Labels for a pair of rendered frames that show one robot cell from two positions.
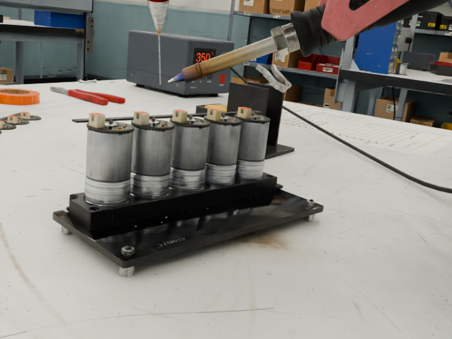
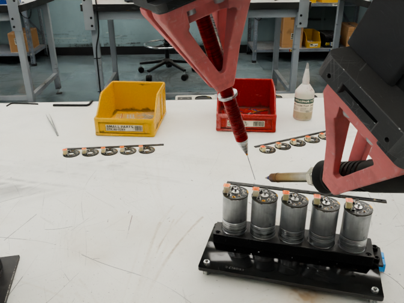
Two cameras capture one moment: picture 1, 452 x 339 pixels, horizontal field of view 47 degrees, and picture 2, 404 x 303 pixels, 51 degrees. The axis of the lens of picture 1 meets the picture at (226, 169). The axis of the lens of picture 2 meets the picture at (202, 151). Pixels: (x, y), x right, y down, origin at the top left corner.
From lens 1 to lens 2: 28 cm
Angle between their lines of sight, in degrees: 57
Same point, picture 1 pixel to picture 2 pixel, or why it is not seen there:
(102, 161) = (224, 210)
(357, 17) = (338, 183)
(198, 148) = (290, 219)
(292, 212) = (345, 289)
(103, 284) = (190, 272)
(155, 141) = (257, 208)
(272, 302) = not seen: outside the picture
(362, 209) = not seen: outside the picture
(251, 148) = (347, 229)
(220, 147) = (314, 222)
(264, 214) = (320, 279)
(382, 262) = not seen: outside the picture
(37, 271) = (179, 250)
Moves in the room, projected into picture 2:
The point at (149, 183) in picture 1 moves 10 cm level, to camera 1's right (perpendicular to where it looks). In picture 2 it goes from (254, 229) to (330, 296)
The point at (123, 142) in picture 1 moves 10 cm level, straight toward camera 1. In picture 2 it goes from (233, 204) to (145, 250)
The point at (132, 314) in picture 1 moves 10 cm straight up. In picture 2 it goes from (178, 293) to (174, 195)
